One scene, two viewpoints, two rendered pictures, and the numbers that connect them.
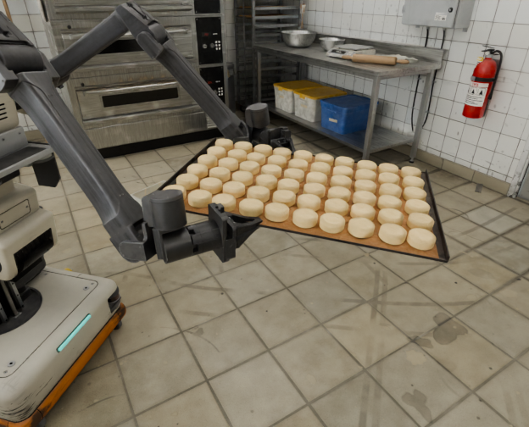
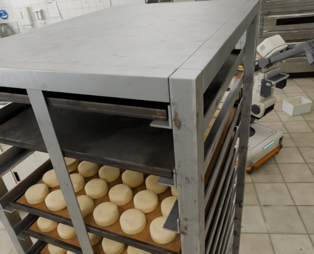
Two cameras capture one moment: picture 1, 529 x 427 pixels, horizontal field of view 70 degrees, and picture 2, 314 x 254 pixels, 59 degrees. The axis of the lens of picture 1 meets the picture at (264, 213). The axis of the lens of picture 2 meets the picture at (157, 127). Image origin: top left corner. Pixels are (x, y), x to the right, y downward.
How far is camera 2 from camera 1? 1.57 m
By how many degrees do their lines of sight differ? 34
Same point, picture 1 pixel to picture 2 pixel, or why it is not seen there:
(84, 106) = not seen: hidden behind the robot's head
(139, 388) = (287, 175)
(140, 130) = (288, 66)
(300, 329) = not seen: outside the picture
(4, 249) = (264, 106)
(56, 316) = (261, 137)
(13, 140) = (277, 71)
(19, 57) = not seen: outside the picture
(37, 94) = not seen: outside the picture
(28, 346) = (253, 143)
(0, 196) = not seen: hidden behind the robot
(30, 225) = (271, 101)
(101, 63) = (279, 29)
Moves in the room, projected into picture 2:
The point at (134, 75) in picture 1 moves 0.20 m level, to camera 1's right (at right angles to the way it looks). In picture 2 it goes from (294, 37) to (307, 37)
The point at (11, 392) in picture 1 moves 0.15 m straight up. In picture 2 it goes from (250, 154) to (251, 141)
